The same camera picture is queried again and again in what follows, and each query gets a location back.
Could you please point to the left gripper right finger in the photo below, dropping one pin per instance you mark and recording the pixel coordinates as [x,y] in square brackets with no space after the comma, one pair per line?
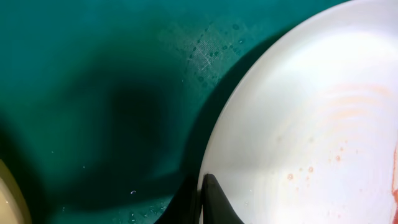
[215,205]

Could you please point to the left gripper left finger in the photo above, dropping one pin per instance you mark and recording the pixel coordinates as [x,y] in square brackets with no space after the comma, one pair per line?
[183,207]

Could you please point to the white plate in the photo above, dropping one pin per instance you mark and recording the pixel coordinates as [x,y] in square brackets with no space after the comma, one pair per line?
[310,133]

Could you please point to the teal plastic serving tray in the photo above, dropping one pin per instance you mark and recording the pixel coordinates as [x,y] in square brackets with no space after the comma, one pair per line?
[107,105]

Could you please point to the yellow-green round plate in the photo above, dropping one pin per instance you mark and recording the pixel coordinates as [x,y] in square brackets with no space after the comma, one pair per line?
[14,209]

